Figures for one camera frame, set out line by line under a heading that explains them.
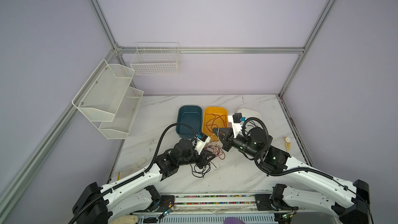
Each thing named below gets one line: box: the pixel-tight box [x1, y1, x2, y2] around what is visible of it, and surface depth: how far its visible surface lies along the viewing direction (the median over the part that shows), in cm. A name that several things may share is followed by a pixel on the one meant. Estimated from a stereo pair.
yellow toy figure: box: [282, 136, 292, 153], surface depth 95 cm
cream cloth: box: [108, 215, 139, 224], surface depth 70 cm
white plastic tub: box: [236, 107, 262, 122], surface depth 106 cm
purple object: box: [223, 217, 246, 224], surface depth 71 cm
